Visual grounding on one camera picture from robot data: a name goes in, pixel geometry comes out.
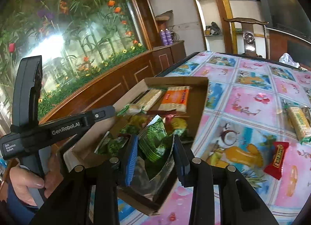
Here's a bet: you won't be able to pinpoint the red candy bar wrapper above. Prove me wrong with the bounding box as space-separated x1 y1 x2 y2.
264 142 289 180

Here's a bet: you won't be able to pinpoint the orange cracker pack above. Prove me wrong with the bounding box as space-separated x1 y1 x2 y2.
158 86 190 113

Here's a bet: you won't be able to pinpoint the green pea snack packet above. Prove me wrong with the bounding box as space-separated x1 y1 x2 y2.
138 115 169 163

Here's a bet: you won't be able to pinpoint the person's left hand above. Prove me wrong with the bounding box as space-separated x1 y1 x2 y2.
10 154 63 207

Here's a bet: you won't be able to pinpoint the wooden chair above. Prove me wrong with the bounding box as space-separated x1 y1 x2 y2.
223 17 269 59

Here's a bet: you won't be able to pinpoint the silver foil packet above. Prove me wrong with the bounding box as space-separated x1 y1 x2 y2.
124 135 174 199

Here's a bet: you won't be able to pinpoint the floral patterned tablecloth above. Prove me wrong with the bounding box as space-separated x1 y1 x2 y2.
162 51 310 224

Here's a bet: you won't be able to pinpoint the black television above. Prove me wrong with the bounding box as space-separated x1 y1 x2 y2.
260 0 310 43

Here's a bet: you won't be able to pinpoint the long green cracker pack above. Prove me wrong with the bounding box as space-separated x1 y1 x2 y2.
117 89 164 116

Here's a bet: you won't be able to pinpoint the yellow green cracker pack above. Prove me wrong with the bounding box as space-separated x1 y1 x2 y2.
287 106 310 143

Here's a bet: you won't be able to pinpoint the yellow green snack packet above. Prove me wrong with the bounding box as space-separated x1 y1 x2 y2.
164 117 188 136

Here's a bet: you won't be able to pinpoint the white plastic bag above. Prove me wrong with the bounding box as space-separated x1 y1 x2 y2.
279 53 300 69

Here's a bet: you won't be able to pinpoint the purple bottles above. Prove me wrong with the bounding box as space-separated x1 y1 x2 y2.
160 28 173 46

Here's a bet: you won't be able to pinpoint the wooden side cabinet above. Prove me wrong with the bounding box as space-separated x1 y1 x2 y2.
38 40 186 123

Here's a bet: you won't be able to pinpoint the brown cardboard box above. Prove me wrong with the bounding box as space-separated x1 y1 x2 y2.
64 76 209 216

